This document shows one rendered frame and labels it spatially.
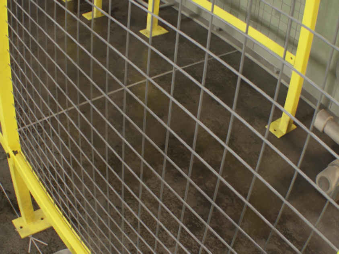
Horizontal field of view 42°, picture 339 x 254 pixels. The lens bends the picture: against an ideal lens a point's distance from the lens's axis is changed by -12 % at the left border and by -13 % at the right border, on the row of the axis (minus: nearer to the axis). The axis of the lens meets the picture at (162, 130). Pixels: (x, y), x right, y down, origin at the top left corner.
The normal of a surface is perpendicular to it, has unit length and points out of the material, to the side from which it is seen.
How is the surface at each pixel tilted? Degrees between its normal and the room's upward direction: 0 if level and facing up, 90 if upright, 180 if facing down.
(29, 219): 90
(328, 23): 90
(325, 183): 90
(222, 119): 0
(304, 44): 90
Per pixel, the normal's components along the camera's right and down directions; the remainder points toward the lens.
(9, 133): 0.59, 0.56
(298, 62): -0.79, 0.35
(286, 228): 0.07, -0.75
